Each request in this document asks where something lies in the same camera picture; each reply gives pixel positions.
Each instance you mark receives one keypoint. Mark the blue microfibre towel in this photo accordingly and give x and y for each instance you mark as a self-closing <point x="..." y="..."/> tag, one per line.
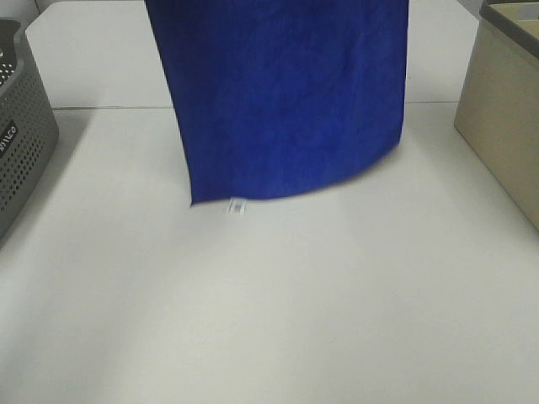
<point x="279" y="98"/>

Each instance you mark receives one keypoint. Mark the beige storage box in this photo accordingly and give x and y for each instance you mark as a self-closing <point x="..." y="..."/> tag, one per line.
<point x="497" y="113"/>

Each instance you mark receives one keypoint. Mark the grey perforated plastic basket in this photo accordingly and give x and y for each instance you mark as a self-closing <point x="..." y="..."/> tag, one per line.
<point x="29" y="132"/>

